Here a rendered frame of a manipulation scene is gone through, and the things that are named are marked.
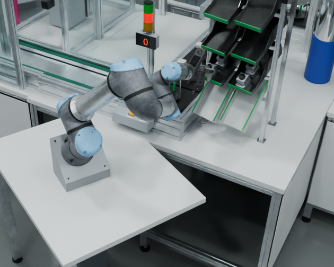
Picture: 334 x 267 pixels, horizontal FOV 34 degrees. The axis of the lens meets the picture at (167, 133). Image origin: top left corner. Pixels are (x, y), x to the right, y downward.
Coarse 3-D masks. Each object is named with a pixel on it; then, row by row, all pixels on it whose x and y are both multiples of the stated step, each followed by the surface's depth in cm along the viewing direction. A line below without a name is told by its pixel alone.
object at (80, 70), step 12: (72, 60) 321; (84, 60) 320; (96, 60) 319; (48, 72) 309; (60, 72) 315; (72, 72) 316; (84, 72) 316; (96, 72) 316; (108, 72) 312; (84, 84) 300; (96, 84) 306
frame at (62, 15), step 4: (60, 0) 307; (60, 4) 308; (64, 4) 308; (60, 8) 310; (64, 8) 309; (60, 12) 311; (64, 12) 310; (60, 16) 313; (64, 16) 312; (60, 20) 314; (64, 20) 313; (64, 24) 315; (64, 28) 316; (64, 32) 318; (64, 36) 320; (64, 40) 322; (64, 44) 323; (64, 48) 325
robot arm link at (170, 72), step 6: (168, 66) 229; (174, 66) 228; (180, 66) 231; (186, 66) 236; (162, 72) 231; (168, 72) 229; (174, 72) 228; (180, 72) 230; (186, 72) 235; (168, 78) 229; (174, 78) 230; (180, 78) 234
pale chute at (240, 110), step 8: (264, 80) 264; (264, 88) 259; (232, 96) 265; (240, 96) 267; (248, 96) 266; (256, 96) 264; (232, 104) 268; (240, 104) 266; (248, 104) 264; (256, 104) 259; (224, 112) 264; (232, 112) 267; (240, 112) 265; (248, 112) 264; (224, 120) 268; (232, 120) 266; (240, 120) 264; (248, 120) 259; (240, 128) 263
